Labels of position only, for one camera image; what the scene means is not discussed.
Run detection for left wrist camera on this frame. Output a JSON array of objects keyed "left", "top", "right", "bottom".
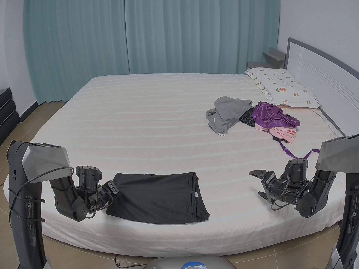
[{"left": 107, "top": 180, "right": 120, "bottom": 197}]

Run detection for white printed pillow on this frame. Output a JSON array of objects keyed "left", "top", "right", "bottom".
[{"left": 245, "top": 67, "right": 321, "bottom": 109}]

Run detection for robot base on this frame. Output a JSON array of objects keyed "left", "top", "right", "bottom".
[{"left": 144, "top": 257, "right": 234, "bottom": 269}]

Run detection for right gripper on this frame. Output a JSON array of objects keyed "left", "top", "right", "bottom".
[{"left": 249, "top": 169, "right": 285, "bottom": 204}]

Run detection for pink garment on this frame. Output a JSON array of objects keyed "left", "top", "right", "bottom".
[{"left": 255, "top": 123, "right": 298, "bottom": 144}]

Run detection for purple garment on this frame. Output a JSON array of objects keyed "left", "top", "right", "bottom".
[{"left": 252, "top": 102, "right": 320, "bottom": 160}]

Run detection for grey garment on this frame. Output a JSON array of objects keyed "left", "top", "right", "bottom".
[{"left": 206, "top": 96, "right": 254, "bottom": 137}]

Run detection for blue-green curtain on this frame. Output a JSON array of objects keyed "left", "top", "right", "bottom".
[
  {"left": 24, "top": 0, "right": 130, "bottom": 106},
  {"left": 125, "top": 0, "right": 281, "bottom": 75}
]

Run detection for bed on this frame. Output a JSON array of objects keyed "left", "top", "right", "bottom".
[{"left": 3, "top": 37, "right": 359, "bottom": 258}]

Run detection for black chest of drawers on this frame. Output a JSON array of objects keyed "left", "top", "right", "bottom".
[{"left": 0, "top": 88, "right": 20, "bottom": 145}]

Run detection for shiny black garment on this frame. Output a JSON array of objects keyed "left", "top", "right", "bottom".
[{"left": 239, "top": 109, "right": 256, "bottom": 128}]

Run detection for black T-shirt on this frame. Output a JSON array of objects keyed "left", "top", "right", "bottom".
[{"left": 106, "top": 172, "right": 210, "bottom": 225}]

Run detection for grey bedside table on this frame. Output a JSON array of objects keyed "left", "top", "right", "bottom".
[{"left": 247, "top": 47, "right": 286, "bottom": 69}]

